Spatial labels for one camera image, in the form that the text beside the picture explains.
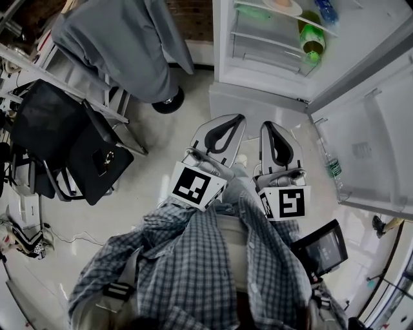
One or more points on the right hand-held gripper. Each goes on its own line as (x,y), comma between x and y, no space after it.
(292,203)

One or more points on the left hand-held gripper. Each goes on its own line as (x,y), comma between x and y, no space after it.
(190,187)

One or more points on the white refrigerator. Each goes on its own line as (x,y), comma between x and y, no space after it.
(258,103)

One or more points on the white round plate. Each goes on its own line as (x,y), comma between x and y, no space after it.
(293,10)

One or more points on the brown egg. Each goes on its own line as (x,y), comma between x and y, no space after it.
(281,3)

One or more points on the person's white shoe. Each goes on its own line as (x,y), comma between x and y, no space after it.
(242,160)

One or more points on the person's blue jeans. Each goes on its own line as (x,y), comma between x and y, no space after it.
(237,187)

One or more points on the clear green-label water bottle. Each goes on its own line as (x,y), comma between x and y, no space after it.
(335,169)

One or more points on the clear door bin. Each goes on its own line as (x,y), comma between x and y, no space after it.
(343,196)

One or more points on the grey printed door sticker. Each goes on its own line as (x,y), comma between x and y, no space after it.
(362,151)

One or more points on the person's grey undershirt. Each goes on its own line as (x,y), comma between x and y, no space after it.
(234,245)

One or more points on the black chest-mounted tablet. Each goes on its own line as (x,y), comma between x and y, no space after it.
(324,251)

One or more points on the black smartphone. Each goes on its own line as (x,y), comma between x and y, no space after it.
(101,164)

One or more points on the green drink bottle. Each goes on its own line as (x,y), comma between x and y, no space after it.
(311,35)

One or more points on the person's plaid shirt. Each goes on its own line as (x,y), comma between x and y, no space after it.
(187,264)

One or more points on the green plastic bag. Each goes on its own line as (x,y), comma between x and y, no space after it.
(251,11)

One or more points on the seated person in grey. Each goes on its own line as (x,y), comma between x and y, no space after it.
(113,42)

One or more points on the blue drink bottle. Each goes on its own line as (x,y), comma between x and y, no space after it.
(327,11)

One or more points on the black mesh office chair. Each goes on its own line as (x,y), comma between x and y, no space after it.
(48,122)

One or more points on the black bag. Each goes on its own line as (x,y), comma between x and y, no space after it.
(355,324)

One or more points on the white cardboard box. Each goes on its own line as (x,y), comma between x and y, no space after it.
(27,209)

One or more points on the black and white jacket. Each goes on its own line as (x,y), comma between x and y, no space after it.
(29,245)

